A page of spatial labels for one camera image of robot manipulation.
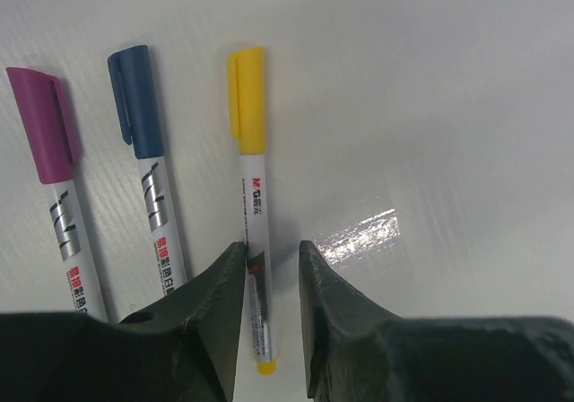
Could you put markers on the yellow pen cap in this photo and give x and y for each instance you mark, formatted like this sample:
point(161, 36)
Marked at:
point(246, 91)

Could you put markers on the yellow-end marker pen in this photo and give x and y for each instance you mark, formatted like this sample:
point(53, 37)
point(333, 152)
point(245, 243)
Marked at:
point(258, 261)

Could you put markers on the blue-end marker pen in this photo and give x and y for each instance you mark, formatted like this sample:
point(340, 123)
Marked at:
point(163, 225)

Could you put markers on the blue pen cap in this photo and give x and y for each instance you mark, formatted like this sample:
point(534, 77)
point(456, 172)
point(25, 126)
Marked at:
point(132, 83)

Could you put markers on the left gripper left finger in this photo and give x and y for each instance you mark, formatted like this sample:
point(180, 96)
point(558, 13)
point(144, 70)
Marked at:
point(183, 347)

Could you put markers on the magenta pen cap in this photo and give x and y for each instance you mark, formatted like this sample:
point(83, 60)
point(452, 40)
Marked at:
point(48, 123)

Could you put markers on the magenta-end marker pen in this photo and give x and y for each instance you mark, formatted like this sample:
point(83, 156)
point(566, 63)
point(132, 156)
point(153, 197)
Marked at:
point(75, 249)

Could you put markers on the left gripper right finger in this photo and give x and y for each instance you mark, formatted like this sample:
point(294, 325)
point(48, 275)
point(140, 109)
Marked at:
point(355, 350)

